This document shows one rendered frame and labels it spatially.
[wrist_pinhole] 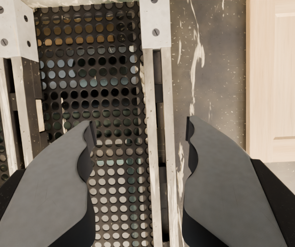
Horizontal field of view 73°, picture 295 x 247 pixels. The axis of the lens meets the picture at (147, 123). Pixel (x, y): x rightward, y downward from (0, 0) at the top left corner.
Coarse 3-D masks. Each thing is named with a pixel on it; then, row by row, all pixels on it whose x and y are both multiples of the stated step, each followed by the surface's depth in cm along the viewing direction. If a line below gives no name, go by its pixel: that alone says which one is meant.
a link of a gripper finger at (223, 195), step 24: (192, 120) 11; (192, 144) 9; (216, 144) 9; (192, 168) 9; (216, 168) 8; (240, 168) 8; (192, 192) 7; (216, 192) 7; (240, 192) 7; (192, 216) 6; (216, 216) 6; (240, 216) 6; (264, 216) 6; (192, 240) 6; (216, 240) 5; (240, 240) 5; (264, 240) 5
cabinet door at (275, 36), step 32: (256, 0) 45; (288, 0) 45; (256, 32) 46; (288, 32) 46; (256, 64) 47; (288, 64) 47; (256, 96) 48; (288, 96) 48; (256, 128) 48; (288, 128) 49; (288, 160) 49
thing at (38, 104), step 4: (36, 100) 48; (40, 100) 50; (36, 104) 48; (40, 104) 49; (40, 108) 49; (40, 112) 49; (40, 116) 49; (40, 120) 49; (40, 124) 49; (40, 128) 49; (44, 128) 51
